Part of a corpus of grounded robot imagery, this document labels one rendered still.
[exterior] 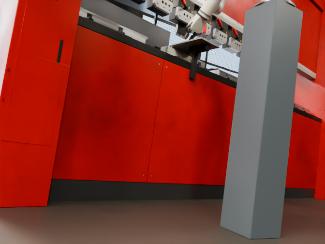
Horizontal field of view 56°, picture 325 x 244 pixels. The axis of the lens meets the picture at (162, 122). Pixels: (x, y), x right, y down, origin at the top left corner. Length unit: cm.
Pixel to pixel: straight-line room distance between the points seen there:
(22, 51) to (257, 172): 104
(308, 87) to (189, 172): 232
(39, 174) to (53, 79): 39
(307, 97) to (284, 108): 255
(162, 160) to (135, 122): 31
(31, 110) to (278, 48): 105
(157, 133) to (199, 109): 39
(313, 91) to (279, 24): 255
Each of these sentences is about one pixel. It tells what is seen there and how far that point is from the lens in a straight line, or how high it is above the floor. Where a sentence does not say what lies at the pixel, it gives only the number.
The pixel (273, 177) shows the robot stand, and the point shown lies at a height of 25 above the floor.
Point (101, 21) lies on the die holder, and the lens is 178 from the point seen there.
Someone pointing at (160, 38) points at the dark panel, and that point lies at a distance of 274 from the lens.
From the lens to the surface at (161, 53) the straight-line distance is 184.
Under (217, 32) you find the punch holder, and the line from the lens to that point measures 243.
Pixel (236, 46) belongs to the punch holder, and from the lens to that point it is 261.
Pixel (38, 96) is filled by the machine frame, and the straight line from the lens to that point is 133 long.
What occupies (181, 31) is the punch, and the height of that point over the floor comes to 112.
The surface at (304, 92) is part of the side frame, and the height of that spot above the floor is 118.
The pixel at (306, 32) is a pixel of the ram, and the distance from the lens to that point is 381.
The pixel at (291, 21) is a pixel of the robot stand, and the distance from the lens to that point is 151.
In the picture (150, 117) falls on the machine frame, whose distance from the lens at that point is 176.
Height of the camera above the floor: 30
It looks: 5 degrees up
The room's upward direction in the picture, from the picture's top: 8 degrees clockwise
